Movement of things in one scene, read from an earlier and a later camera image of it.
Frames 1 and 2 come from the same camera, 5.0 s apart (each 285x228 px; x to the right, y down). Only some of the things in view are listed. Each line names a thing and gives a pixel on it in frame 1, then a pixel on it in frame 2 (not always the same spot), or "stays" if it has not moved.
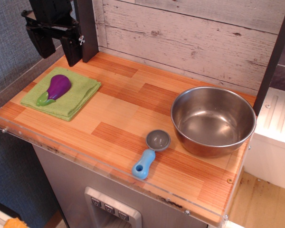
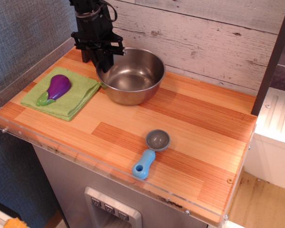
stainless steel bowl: [212, 121] → [134, 79]
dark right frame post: [281, 40] stays
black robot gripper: [55, 17] → [94, 19]
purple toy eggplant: [59, 86] stays
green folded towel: [65, 105] stays
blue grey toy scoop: [157, 139] stays
